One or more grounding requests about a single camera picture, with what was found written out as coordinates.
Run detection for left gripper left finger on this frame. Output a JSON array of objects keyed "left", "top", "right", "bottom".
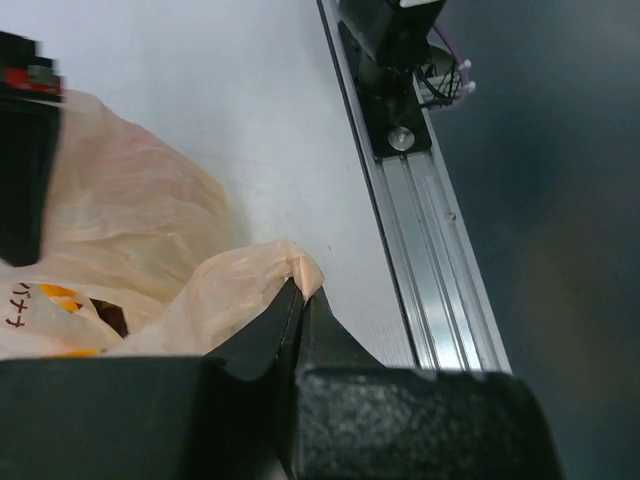
[{"left": 202, "top": 280, "right": 305, "bottom": 479}]

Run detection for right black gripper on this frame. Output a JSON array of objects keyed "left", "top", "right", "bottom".
[{"left": 1, "top": 32, "right": 65, "bottom": 267}]

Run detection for aluminium front rail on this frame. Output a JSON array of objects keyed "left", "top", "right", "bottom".
[{"left": 318, "top": 1, "right": 511, "bottom": 372}]

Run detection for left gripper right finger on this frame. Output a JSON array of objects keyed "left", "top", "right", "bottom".
[{"left": 294, "top": 293, "right": 426, "bottom": 479}]

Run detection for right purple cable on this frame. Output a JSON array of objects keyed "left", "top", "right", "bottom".
[{"left": 432, "top": 22, "right": 477, "bottom": 109}]

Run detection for banana print plastic bag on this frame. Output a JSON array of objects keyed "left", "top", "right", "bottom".
[{"left": 1, "top": 90, "right": 323, "bottom": 359}]

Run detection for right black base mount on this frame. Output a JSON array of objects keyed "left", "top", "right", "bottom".
[{"left": 338, "top": 0, "right": 444, "bottom": 160}]

